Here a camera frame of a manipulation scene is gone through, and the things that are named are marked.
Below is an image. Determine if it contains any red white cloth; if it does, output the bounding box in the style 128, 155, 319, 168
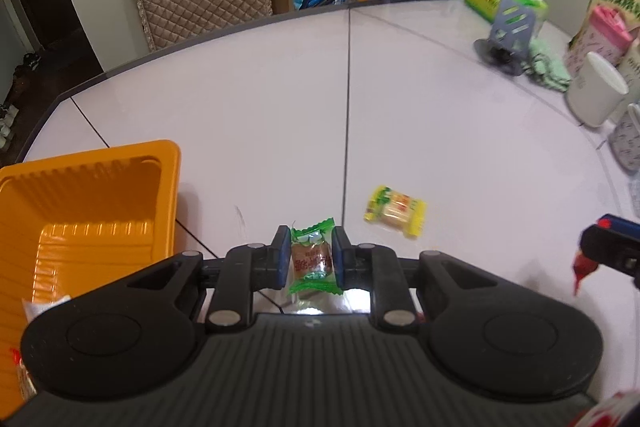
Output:
572, 389, 640, 427

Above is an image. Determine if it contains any grey labelled foil packet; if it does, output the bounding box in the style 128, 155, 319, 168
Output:
21, 294, 71, 323

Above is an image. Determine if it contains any pink tumbler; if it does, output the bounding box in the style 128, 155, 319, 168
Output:
562, 4, 640, 80

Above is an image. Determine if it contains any white shoe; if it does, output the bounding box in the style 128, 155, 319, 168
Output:
0, 104, 21, 138

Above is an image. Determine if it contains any dark shoe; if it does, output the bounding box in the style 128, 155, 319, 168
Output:
12, 49, 46, 80

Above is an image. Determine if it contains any white patterned mug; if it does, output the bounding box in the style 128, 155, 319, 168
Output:
607, 102, 640, 176

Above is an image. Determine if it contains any light green cloth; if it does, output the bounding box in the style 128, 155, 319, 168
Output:
520, 37, 572, 94

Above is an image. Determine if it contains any red candy packet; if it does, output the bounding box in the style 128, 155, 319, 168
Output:
571, 249, 601, 298
9, 347, 39, 403

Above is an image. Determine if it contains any orange plastic basket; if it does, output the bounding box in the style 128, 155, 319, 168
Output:
0, 139, 182, 409

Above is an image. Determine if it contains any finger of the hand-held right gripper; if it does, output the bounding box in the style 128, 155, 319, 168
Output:
597, 213, 640, 244
579, 227, 640, 291

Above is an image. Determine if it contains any grey phone stand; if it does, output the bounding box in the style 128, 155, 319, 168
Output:
474, 0, 539, 78

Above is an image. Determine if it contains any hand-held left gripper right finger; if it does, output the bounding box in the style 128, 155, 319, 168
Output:
331, 227, 502, 334

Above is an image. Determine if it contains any yellow biscuit packet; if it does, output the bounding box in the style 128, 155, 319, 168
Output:
363, 185, 428, 240

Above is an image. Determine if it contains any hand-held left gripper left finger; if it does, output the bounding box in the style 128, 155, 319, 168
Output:
125, 227, 293, 334

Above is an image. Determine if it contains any green candy packet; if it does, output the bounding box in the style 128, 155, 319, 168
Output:
287, 218, 344, 297

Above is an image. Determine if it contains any plain white cup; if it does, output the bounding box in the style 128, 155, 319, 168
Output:
565, 51, 630, 128

